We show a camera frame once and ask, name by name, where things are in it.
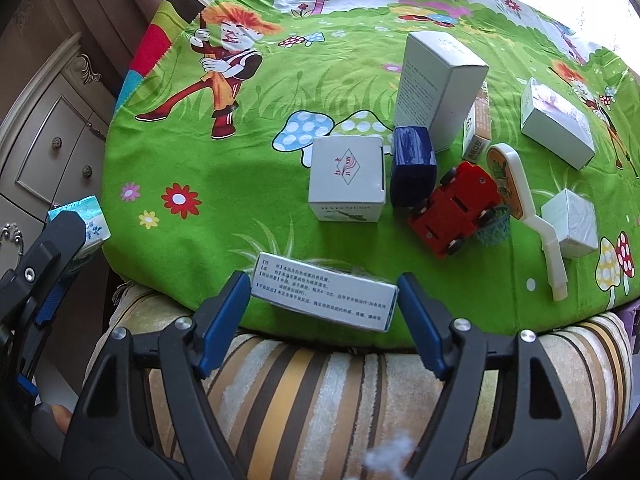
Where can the small silver white box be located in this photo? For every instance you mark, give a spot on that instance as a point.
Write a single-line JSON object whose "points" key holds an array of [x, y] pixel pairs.
{"points": [[570, 222]]}

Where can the white ornate cabinet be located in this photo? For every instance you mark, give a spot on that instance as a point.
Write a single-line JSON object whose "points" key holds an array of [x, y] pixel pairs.
{"points": [[55, 125]]}

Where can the green cartoon printed blanket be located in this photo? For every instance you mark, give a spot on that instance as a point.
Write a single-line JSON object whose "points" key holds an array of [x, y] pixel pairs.
{"points": [[225, 240]]}

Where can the striped plush cushion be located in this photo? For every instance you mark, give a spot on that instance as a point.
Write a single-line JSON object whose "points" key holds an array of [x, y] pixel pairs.
{"points": [[320, 395]]}

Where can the tall white carton box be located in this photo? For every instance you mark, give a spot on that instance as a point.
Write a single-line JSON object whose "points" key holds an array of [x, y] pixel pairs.
{"points": [[440, 90]]}

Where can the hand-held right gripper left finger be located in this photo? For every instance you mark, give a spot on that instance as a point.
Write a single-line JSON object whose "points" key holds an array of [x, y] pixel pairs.
{"points": [[225, 320]]}

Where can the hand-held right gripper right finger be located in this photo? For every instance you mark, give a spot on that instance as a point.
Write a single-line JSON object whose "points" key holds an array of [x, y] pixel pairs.
{"points": [[422, 320]]}

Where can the beige curtain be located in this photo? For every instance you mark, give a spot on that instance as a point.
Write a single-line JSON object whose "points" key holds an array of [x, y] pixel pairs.
{"points": [[100, 0]]}

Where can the white cotton fluff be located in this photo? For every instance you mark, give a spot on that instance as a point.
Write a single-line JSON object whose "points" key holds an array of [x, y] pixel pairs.
{"points": [[390, 455]]}

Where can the white cube box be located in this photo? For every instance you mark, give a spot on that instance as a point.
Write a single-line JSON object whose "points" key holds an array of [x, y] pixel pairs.
{"points": [[345, 175]]}

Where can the navy blue box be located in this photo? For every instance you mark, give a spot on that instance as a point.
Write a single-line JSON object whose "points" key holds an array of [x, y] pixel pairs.
{"points": [[412, 165]]}

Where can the flat white purple-print box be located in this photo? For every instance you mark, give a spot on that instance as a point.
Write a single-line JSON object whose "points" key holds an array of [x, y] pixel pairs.
{"points": [[552, 125]]}

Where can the white toy basketball hoop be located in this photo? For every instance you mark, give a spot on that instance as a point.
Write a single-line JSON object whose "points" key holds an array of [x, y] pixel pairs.
{"points": [[510, 180]]}

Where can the white medicine box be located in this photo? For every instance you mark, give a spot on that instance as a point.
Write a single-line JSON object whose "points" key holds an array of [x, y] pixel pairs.
{"points": [[320, 295]]}

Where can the red toy car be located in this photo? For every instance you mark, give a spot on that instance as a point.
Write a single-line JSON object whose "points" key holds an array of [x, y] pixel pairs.
{"points": [[457, 205]]}

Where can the teal floral white box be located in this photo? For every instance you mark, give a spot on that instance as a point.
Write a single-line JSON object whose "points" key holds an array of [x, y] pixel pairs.
{"points": [[95, 230]]}

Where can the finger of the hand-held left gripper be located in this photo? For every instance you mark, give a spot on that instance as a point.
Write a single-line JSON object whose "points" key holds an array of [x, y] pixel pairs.
{"points": [[62, 240], [50, 305]]}

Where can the person's left hand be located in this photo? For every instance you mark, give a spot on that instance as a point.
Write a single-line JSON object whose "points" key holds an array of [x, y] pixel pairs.
{"points": [[61, 417]]}

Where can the orange white toothpaste box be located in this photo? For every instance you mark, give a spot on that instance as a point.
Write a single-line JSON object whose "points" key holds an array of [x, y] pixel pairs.
{"points": [[477, 135]]}

